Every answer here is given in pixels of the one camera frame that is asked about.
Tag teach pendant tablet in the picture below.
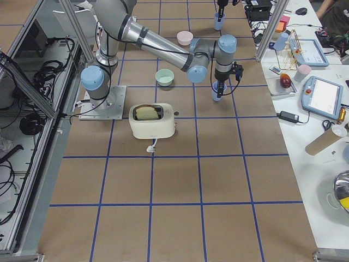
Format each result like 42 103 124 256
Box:
288 39 329 67
301 76 343 119

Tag light blue plastic cup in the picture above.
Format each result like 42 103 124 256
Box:
214 13 225 31

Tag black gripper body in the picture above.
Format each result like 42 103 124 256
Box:
216 0 240 7
214 62 243 82

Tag pink bowl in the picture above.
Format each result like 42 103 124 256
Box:
176 31 194 46

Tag white toaster with bread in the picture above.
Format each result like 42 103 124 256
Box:
129 103 175 139

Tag cardboard tube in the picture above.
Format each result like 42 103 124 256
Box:
305 124 347 156

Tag green bowl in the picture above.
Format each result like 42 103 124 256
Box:
155 69 175 87

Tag metal bowl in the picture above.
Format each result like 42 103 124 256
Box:
326 170 348 213

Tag teach pendant tablet far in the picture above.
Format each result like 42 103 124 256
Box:
288 39 329 67

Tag gold wire rack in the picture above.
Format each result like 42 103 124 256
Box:
275 29 302 71

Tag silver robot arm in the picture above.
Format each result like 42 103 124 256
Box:
94 0 243 97

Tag black power adapter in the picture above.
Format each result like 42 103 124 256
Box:
276 111 299 123

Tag teach pendant tablet near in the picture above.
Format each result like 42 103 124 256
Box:
301 76 343 119

